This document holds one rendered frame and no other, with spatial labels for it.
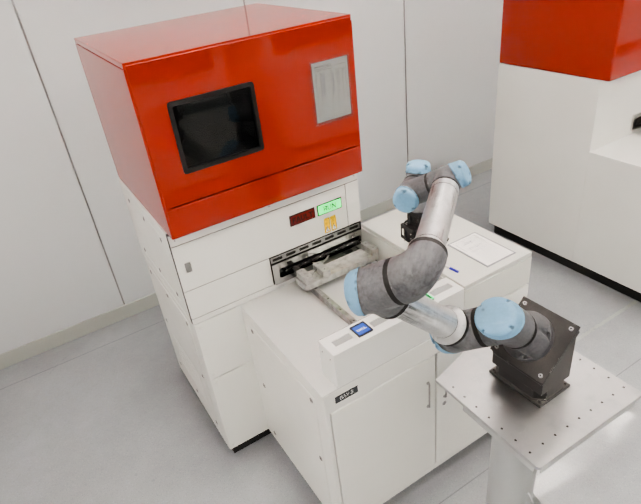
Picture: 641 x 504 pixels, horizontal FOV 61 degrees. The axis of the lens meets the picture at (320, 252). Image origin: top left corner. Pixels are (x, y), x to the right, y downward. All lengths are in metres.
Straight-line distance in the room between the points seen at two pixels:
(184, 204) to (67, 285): 1.86
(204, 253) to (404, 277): 1.02
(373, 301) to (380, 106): 3.04
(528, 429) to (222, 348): 1.22
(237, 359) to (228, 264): 0.46
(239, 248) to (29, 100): 1.60
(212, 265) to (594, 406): 1.35
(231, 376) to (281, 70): 1.27
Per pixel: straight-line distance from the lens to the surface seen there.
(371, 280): 1.26
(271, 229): 2.14
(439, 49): 4.48
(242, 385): 2.47
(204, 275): 2.10
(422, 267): 1.22
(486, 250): 2.17
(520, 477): 2.11
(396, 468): 2.32
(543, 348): 1.69
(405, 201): 1.56
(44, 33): 3.26
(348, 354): 1.74
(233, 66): 1.86
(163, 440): 2.96
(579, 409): 1.81
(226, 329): 2.26
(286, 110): 1.97
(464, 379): 1.83
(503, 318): 1.54
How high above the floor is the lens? 2.11
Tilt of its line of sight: 31 degrees down
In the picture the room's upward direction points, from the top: 7 degrees counter-clockwise
